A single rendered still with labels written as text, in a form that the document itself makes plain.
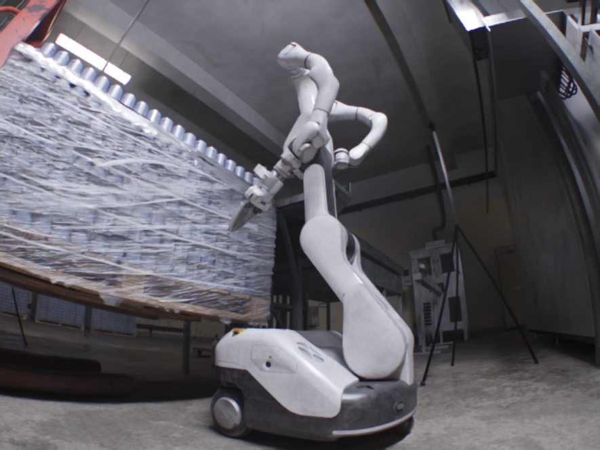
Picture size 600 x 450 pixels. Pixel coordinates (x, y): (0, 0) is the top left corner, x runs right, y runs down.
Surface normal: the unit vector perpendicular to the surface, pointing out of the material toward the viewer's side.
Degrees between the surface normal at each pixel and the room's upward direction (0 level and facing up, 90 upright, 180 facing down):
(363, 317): 90
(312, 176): 90
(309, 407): 90
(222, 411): 90
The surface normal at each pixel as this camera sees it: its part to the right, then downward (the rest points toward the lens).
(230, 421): -0.46, -0.32
